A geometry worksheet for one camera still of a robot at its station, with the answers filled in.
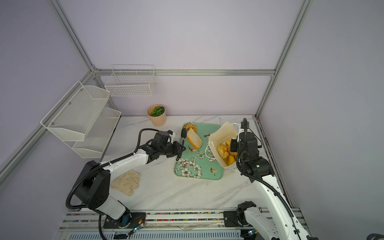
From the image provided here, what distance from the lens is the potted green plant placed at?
1.09 m

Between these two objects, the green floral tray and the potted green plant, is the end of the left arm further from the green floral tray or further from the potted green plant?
the potted green plant

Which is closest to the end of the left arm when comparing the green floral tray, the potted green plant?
the green floral tray
